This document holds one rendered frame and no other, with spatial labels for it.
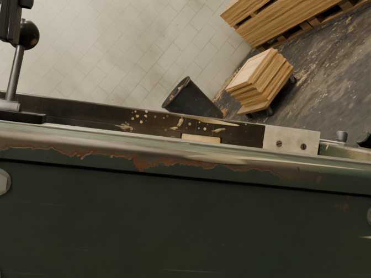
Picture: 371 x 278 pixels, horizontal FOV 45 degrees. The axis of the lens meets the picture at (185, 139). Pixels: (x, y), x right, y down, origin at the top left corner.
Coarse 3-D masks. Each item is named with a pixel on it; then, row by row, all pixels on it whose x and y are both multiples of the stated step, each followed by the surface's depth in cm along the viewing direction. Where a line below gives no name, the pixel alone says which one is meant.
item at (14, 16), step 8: (16, 0) 43; (16, 8) 43; (8, 16) 43; (16, 16) 43; (8, 24) 43; (16, 24) 44; (8, 32) 43; (16, 32) 44; (8, 40) 44; (16, 40) 45
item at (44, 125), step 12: (0, 120) 47; (96, 132) 49; (108, 132) 49; (120, 132) 52; (192, 144) 51; (204, 144) 52; (216, 144) 54; (300, 156) 54; (312, 156) 55; (324, 156) 59
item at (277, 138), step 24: (0, 96) 81; (24, 96) 82; (48, 96) 83; (48, 120) 83; (72, 120) 84; (96, 120) 85; (120, 120) 86; (144, 120) 87; (168, 120) 88; (192, 120) 89; (216, 120) 90; (240, 144) 91; (264, 144) 92; (288, 144) 93; (312, 144) 94
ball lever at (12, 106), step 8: (24, 24) 52; (32, 24) 53; (24, 32) 52; (32, 32) 53; (24, 40) 52; (32, 40) 53; (16, 48) 52; (24, 48) 53; (32, 48) 54; (16, 56) 52; (16, 64) 51; (16, 72) 51; (16, 80) 51; (8, 88) 50; (16, 88) 51; (8, 96) 50; (0, 104) 48; (8, 104) 48; (16, 104) 49
